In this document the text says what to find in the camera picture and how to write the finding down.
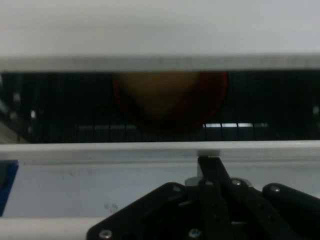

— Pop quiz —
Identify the wire oven rack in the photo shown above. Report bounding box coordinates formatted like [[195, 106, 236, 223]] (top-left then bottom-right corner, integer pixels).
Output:
[[0, 72, 320, 144]]

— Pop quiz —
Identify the yellow round food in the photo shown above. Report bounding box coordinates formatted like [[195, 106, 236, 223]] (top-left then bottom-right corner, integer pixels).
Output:
[[119, 71, 202, 122]]

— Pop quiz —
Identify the red plate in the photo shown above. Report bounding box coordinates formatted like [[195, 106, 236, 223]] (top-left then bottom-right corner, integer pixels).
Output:
[[111, 71, 229, 131]]

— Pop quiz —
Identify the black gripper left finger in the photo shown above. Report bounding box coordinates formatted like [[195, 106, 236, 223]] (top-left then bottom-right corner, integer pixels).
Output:
[[86, 156, 235, 240]]

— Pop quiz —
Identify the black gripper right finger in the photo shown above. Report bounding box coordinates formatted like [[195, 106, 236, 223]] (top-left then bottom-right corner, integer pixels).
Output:
[[207, 156, 320, 240]]

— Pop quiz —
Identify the cream toaster oven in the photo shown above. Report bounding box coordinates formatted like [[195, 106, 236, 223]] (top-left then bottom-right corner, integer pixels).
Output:
[[0, 53, 320, 145]]

